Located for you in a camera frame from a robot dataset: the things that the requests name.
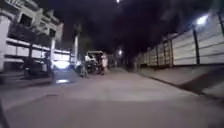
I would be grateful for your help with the vehicle with bright headlight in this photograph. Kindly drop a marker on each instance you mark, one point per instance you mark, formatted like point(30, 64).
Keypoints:
point(62, 71)

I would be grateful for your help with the pale panelled boundary wall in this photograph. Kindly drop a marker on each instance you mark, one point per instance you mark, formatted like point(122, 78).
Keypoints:
point(186, 48)

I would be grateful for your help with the grey paved road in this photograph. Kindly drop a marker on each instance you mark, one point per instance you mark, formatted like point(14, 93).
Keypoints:
point(113, 100)

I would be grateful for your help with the raised pale pavement strip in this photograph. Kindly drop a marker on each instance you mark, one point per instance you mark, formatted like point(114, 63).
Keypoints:
point(186, 77)

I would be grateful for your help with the pale multi-storey building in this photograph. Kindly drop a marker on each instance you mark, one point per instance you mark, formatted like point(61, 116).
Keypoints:
point(30, 36)

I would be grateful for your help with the dark parked vehicle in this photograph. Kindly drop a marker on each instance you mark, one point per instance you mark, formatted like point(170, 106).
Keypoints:
point(33, 66)

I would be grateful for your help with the pale pole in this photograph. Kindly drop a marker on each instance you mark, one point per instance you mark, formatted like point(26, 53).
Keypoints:
point(76, 46)

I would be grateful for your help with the white vehicle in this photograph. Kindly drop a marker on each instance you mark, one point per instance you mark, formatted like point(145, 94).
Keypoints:
point(94, 59)

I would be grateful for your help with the person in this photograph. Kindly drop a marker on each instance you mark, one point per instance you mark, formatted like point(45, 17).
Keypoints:
point(104, 62)
point(84, 66)

